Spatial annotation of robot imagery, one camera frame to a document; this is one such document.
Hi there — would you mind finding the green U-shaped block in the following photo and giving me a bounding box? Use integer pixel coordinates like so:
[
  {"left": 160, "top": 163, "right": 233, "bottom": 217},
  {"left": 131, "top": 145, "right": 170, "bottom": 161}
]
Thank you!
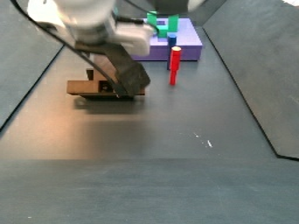
[{"left": 147, "top": 11, "right": 179, "bottom": 39}]

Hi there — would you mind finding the red peg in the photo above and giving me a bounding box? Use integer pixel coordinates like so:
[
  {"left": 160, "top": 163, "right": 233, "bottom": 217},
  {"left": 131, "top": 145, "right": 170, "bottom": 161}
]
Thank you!
[{"left": 170, "top": 46, "right": 182, "bottom": 86}]

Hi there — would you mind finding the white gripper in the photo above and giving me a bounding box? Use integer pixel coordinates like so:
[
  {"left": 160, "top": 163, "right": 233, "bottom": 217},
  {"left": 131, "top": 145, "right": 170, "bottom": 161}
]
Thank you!
[{"left": 27, "top": 0, "right": 155, "bottom": 96}]

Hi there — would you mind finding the blue peg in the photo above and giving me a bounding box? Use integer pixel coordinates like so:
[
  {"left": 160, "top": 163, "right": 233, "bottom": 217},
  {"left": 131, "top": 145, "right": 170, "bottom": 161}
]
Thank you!
[{"left": 167, "top": 33, "right": 176, "bottom": 71}]

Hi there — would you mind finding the purple base block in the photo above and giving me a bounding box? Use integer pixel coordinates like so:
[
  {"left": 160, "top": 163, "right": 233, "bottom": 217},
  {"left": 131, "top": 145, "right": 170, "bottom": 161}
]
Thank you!
[{"left": 132, "top": 18, "right": 203, "bottom": 61}]

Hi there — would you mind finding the brown T-shaped block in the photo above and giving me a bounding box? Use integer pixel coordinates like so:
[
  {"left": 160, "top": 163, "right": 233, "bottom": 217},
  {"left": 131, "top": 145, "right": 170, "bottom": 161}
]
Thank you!
[{"left": 67, "top": 54, "right": 151, "bottom": 98}]

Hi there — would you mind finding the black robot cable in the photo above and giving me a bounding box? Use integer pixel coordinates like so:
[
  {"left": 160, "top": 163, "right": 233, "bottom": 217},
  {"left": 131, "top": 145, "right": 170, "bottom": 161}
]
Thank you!
[{"left": 10, "top": 0, "right": 130, "bottom": 98}]

